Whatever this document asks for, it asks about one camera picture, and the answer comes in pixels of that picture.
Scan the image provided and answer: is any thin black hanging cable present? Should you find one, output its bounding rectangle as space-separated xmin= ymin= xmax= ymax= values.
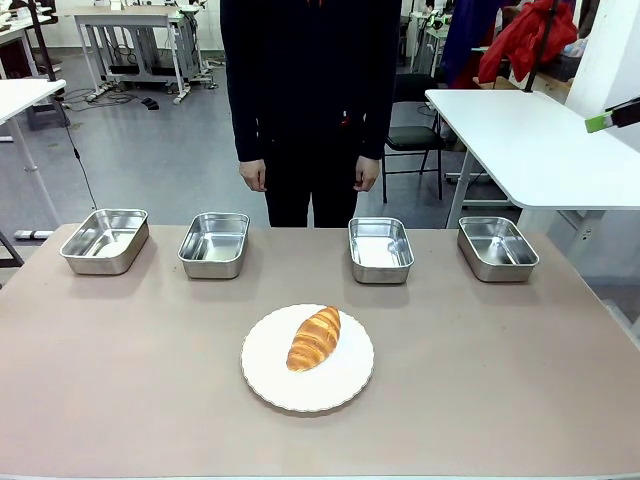
xmin=52 ymin=94 xmax=99 ymax=211

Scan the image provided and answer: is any white power strip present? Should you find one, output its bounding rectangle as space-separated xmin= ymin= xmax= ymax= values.
xmin=84 ymin=82 xmax=127 ymax=104

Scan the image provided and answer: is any steel rectangular container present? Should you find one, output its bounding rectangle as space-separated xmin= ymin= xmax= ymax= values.
xmin=348 ymin=216 xmax=415 ymax=285
xmin=59 ymin=208 xmax=151 ymax=276
xmin=457 ymin=215 xmax=540 ymax=283
xmin=177 ymin=211 xmax=251 ymax=280

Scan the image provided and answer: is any large white side table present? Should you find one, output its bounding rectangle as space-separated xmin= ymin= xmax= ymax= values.
xmin=424 ymin=88 xmax=640 ymax=231

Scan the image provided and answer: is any red jacket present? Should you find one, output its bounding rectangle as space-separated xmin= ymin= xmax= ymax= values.
xmin=478 ymin=0 xmax=579 ymax=84

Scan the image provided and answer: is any person in black clothes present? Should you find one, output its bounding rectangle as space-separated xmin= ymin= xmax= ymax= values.
xmin=219 ymin=0 xmax=404 ymax=229

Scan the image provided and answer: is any black stand pole clamped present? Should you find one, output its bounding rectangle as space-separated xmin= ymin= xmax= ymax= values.
xmin=522 ymin=0 xmax=559 ymax=94

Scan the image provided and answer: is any black tripod stand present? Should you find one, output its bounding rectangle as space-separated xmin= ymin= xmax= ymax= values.
xmin=8 ymin=0 xmax=65 ymax=82

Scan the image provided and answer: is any white scalloped plate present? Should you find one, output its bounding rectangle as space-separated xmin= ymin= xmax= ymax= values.
xmin=240 ymin=303 xmax=376 ymax=413

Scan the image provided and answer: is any person's left hand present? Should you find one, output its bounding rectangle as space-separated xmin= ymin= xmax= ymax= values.
xmin=352 ymin=155 xmax=382 ymax=193

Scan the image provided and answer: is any grey background workbench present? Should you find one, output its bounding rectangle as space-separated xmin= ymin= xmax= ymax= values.
xmin=73 ymin=5 xmax=204 ymax=105

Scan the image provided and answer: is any person's right forearm black sleeve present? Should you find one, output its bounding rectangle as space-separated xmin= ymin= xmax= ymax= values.
xmin=230 ymin=89 xmax=267 ymax=164

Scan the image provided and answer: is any golden croissant bread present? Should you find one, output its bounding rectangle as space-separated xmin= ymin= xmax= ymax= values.
xmin=285 ymin=305 xmax=342 ymax=373

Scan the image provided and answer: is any person's left forearm black sleeve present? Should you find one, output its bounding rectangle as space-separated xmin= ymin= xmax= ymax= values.
xmin=357 ymin=89 xmax=397 ymax=161

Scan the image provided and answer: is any grey storage basket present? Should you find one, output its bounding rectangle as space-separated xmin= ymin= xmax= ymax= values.
xmin=548 ymin=48 xmax=584 ymax=82

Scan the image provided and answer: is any person's right hand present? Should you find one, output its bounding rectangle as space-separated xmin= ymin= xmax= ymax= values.
xmin=238 ymin=158 xmax=268 ymax=194

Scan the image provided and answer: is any blue cloth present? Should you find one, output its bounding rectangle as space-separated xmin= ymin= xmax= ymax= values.
xmin=440 ymin=0 xmax=507 ymax=89

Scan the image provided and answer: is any black folding chair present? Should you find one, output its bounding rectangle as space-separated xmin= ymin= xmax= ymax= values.
xmin=382 ymin=73 xmax=447 ymax=204

